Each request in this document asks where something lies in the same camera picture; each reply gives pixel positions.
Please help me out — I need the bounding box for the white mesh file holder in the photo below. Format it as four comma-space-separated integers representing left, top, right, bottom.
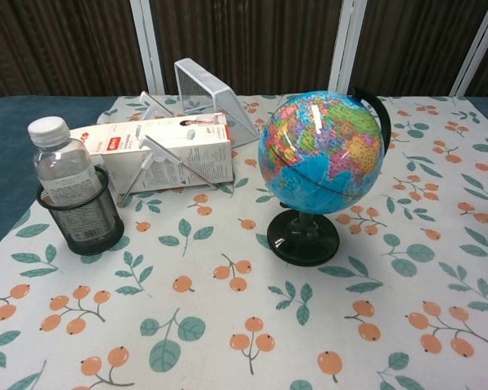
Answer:
173, 58, 262, 149

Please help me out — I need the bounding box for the black mesh pen cup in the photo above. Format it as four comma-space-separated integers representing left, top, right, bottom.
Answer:
36, 164, 126, 257

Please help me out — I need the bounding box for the white printed cardboard box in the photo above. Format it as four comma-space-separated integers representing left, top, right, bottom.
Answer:
68, 111, 235, 194

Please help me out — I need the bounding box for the clear plastic water bottle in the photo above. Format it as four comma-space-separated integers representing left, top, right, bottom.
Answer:
27, 116, 98, 209

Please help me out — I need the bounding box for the floral fruit print tablecloth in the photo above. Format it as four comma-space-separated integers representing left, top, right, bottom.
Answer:
0, 93, 488, 390

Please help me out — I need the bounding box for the white partition frame post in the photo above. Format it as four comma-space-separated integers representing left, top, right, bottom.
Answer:
332, 0, 366, 97
129, 0, 166, 98
448, 0, 488, 98

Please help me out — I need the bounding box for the small blue desk globe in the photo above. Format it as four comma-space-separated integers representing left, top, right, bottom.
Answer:
258, 84, 391, 267

